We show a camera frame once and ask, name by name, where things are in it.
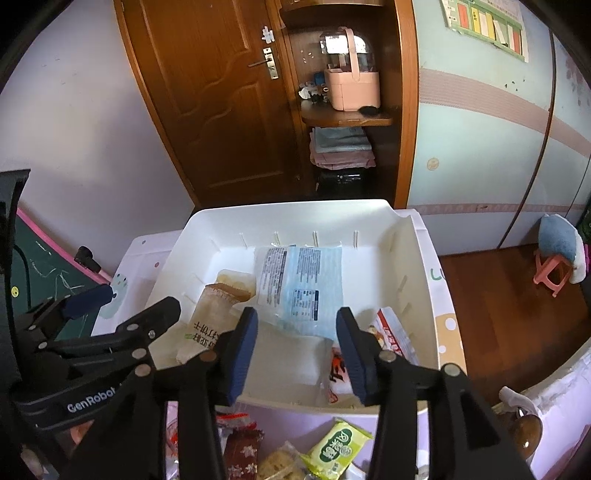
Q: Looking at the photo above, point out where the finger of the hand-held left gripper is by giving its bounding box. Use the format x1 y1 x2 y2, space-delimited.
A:
23 296 182 384
16 285 114 345

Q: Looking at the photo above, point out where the folded light blue cloth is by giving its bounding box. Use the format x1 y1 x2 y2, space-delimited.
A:
311 127 372 153

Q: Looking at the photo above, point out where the pink plastic stool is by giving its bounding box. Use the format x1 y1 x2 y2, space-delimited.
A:
533 249 573 298

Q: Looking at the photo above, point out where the colourful wall poster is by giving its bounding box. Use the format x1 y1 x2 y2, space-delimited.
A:
441 0 529 63

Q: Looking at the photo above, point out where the white printed bedding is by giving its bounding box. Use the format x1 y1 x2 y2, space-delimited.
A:
489 337 591 480

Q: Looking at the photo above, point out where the beige cracker packet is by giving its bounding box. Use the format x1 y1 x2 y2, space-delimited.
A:
175 284 252 365

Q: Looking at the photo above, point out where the pink printed tablecloth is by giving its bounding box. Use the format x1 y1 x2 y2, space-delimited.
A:
90 209 468 480

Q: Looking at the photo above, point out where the brown wooden shelf cabinet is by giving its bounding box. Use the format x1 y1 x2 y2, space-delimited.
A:
279 0 419 208

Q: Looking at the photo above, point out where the black easel clamp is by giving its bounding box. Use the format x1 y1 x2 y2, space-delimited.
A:
76 247 102 273

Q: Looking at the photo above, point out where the light blue wardrobe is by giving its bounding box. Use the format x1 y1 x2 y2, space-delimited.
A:
406 0 591 252

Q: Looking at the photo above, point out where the folded pink cloth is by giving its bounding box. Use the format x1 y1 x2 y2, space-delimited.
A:
309 148 376 169

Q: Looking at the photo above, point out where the clear packet with red print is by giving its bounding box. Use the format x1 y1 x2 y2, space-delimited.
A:
325 348 357 404

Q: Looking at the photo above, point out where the white plastic bin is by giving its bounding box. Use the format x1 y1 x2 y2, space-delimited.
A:
144 199 441 414

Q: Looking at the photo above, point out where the green snack packet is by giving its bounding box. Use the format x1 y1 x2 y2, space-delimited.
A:
300 418 374 480

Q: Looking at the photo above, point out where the pink stool with blue cushion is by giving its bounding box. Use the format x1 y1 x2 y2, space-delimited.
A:
538 215 585 284

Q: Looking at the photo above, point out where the black glossy case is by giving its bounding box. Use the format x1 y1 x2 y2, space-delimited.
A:
316 168 370 197

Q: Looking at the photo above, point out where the red and white snack packet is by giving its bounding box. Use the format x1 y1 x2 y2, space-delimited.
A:
369 308 421 365

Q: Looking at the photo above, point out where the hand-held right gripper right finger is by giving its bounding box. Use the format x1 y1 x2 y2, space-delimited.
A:
336 307 536 480

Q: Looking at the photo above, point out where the clear packet of pale biscuits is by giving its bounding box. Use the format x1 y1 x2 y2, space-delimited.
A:
259 443 308 480

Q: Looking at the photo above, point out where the red and clear snack packet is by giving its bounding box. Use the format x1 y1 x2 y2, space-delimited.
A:
166 406 259 480

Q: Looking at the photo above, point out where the green chalkboard with pink frame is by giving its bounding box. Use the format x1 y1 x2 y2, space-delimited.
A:
9 208 114 330

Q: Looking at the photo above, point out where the black cable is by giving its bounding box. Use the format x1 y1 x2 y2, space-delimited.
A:
11 244 34 310

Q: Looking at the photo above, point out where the brown snack packet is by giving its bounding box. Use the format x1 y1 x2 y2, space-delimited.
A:
224 429 264 480

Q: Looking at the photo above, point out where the light blue snack packet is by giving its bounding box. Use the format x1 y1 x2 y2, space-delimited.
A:
254 246 345 340

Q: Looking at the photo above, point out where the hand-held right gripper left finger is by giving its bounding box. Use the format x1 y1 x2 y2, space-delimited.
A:
69 307 259 480

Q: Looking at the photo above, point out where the white translucent snack packet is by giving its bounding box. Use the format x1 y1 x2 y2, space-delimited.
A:
240 318 334 389

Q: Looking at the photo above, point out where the brown wooden door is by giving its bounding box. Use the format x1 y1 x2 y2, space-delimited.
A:
113 0 305 206

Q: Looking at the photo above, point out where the silver door handle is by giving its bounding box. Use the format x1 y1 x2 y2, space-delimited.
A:
248 46 281 80

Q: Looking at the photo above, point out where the brown glossy round object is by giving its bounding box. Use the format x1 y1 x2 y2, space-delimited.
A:
508 413 543 462

